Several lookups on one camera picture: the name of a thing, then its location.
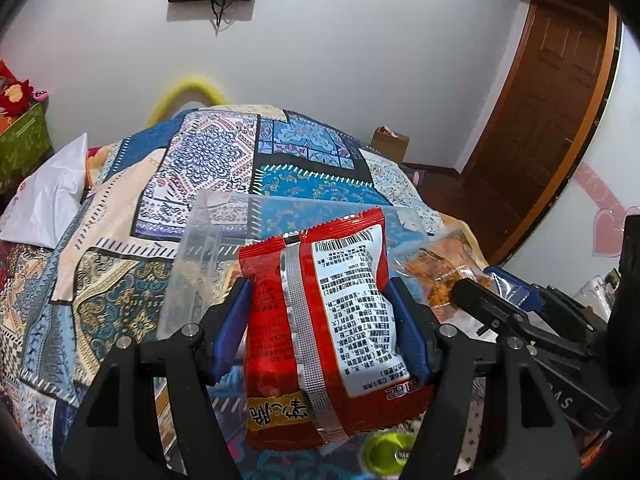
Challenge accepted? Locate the brown wooden door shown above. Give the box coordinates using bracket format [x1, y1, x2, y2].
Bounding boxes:
[452, 2, 622, 267]

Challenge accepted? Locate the yellow hoop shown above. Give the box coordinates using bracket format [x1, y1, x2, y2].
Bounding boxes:
[146, 76, 229, 129]

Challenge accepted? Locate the red snack packet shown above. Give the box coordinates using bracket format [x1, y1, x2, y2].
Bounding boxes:
[237, 206, 436, 453]

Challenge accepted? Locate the patterned patchwork blanket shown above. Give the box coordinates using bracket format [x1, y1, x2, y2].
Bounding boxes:
[0, 104, 488, 480]

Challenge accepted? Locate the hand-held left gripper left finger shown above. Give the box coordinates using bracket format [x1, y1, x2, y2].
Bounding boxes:
[60, 276, 253, 480]

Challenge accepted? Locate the black hanging cable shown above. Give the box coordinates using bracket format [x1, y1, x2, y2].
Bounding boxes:
[210, 0, 232, 29]

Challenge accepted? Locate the yellow-green round object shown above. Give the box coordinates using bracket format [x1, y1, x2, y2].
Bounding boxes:
[363, 432, 417, 477]

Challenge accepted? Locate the clear plastic container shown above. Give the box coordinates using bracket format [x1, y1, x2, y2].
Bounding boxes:
[157, 191, 428, 343]

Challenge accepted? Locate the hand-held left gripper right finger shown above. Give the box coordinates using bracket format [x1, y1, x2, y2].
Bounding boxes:
[387, 276, 587, 480]

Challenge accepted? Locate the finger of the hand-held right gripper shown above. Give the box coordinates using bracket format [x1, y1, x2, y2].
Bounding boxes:
[451, 278, 553, 357]
[486, 266, 607, 333]

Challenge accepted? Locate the cardboard box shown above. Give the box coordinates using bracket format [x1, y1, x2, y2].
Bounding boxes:
[371, 126, 411, 162]

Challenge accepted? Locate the clear packet of orange snacks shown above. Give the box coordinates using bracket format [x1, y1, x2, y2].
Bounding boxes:
[390, 227, 538, 341]

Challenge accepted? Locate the white pillow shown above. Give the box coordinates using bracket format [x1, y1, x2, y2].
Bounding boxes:
[0, 133, 90, 249]

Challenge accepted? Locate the green box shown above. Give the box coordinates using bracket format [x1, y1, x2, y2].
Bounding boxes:
[0, 102, 54, 187]

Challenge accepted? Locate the red plush toy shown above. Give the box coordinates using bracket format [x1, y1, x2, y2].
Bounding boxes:
[0, 60, 49, 117]

